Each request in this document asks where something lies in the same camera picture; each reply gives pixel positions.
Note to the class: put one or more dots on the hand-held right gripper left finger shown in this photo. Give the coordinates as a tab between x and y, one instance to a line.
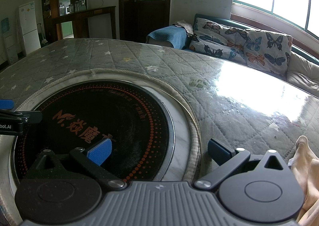
99	152

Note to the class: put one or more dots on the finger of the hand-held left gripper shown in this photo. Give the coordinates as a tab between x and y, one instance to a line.
6	104
32	117

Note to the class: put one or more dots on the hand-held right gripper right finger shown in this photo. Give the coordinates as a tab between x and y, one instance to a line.
219	151

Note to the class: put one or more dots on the cream cloth garment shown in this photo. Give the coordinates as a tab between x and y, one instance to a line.
309	166

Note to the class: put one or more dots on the round black induction cooktop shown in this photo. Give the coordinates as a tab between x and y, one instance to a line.
112	116

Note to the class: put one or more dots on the white water dispenser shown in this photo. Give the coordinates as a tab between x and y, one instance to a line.
10	46

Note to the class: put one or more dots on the broom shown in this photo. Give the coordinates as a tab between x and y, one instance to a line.
43	40

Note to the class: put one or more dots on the white refrigerator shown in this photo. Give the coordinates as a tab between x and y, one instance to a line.
28	28

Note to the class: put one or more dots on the grey star quilted table cover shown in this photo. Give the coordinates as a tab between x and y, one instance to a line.
99	61

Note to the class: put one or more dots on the butterfly print cushion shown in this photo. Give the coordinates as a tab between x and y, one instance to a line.
269	51
214	36

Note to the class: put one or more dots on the dark wooden console counter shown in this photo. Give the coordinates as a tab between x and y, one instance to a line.
84	13

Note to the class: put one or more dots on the plain beige cushion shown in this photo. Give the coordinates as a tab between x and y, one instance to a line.
304	68

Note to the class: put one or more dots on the glass jar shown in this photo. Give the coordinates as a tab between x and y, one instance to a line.
77	6
82	5

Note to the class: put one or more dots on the blue quilted armrest cover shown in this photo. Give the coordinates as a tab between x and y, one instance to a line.
167	35

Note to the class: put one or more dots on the beige towel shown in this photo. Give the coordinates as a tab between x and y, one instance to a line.
184	26

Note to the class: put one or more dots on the dark wooden door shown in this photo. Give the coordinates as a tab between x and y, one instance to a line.
149	16

